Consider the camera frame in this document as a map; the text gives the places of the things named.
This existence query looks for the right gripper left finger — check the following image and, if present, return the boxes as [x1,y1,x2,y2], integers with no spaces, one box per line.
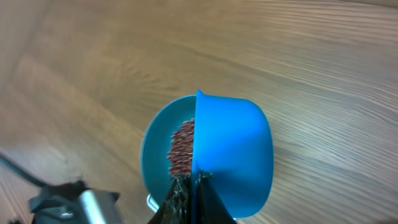
[147,175,192,224]

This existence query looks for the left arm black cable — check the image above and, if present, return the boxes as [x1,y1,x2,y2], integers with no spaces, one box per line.
[0,154,47,188]

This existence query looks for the white kitchen scale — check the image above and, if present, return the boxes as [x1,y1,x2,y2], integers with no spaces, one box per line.
[146,194,159,213]

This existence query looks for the red beans in bowl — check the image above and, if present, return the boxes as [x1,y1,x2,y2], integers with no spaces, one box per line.
[167,118,195,177]

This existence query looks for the teal blue bowl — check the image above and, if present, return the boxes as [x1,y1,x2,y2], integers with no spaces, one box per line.
[140,95,196,205]

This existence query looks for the blue measuring scoop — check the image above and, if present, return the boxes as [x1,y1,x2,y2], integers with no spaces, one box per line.
[192,91,274,218]

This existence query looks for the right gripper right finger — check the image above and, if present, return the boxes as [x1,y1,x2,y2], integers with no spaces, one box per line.
[197,170,237,224]

